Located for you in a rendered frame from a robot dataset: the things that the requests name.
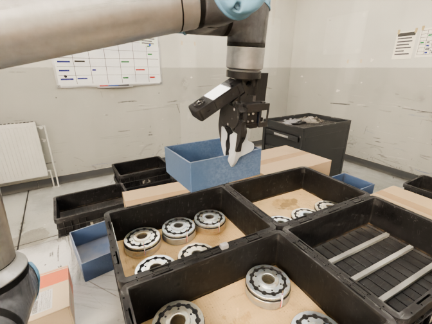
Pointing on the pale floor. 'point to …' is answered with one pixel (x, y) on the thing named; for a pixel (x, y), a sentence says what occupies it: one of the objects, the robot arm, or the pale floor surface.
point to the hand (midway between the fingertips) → (228, 161)
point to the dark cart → (310, 137)
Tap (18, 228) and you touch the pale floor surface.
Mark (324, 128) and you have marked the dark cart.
